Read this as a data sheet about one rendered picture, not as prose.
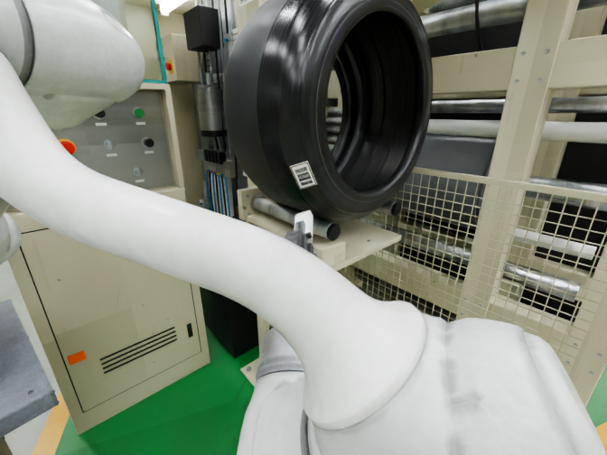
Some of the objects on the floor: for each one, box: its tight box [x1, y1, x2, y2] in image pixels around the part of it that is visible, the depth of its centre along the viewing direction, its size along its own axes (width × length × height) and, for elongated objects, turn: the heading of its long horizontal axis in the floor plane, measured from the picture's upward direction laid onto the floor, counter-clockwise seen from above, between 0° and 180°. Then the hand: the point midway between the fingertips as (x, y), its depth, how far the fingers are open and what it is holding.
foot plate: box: [240, 358, 259, 386], centre depth 144 cm, size 27×27×2 cm
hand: (303, 227), depth 52 cm, fingers closed
